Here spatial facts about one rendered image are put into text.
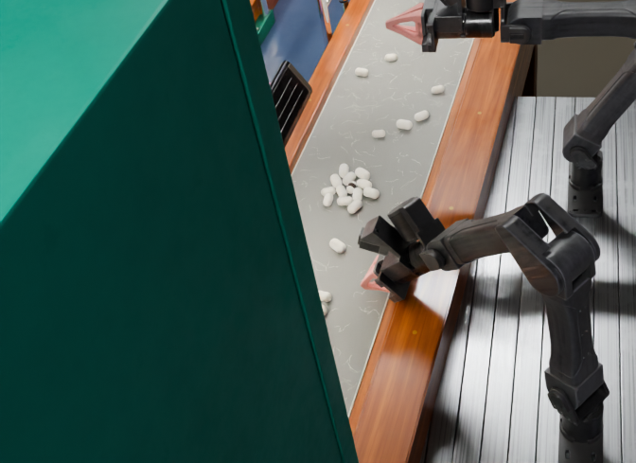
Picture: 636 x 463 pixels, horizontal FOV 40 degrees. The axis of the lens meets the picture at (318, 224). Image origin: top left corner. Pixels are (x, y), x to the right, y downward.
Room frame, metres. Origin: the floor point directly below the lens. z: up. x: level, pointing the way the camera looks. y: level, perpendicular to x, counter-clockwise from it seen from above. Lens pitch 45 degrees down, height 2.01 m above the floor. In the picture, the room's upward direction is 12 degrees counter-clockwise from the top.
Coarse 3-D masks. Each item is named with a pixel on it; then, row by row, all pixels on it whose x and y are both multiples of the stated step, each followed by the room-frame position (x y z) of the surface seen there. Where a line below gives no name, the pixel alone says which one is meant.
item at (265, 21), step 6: (258, 0) 2.17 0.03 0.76; (264, 0) 2.17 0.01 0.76; (258, 6) 2.18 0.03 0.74; (264, 6) 2.17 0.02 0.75; (264, 12) 2.17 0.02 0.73; (270, 12) 2.18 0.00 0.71; (258, 18) 2.16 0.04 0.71; (264, 18) 2.16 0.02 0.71; (270, 18) 2.17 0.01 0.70; (258, 24) 2.14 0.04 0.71; (264, 24) 2.13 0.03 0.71; (270, 24) 2.16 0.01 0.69; (258, 30) 2.10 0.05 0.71; (264, 30) 2.13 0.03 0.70; (258, 36) 2.09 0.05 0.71; (264, 36) 2.12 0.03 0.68
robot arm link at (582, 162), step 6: (570, 150) 1.28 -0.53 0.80; (576, 150) 1.27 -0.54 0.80; (582, 150) 1.27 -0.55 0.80; (570, 156) 1.27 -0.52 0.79; (576, 156) 1.27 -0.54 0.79; (582, 156) 1.27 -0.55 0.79; (588, 156) 1.26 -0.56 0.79; (594, 156) 1.29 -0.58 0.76; (576, 162) 1.27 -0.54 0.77; (582, 162) 1.27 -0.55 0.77; (588, 162) 1.27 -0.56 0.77; (594, 162) 1.26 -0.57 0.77; (582, 168) 1.27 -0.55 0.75; (588, 168) 1.27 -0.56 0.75; (594, 168) 1.26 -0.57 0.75
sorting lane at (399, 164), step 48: (384, 0) 2.07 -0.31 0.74; (384, 48) 1.85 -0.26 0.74; (336, 96) 1.70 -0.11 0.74; (384, 96) 1.66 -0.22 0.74; (432, 96) 1.62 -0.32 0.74; (336, 144) 1.53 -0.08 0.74; (384, 144) 1.49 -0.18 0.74; (432, 144) 1.46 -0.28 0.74; (336, 192) 1.37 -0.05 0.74; (384, 192) 1.34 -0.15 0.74; (336, 288) 1.11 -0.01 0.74; (336, 336) 0.99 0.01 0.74
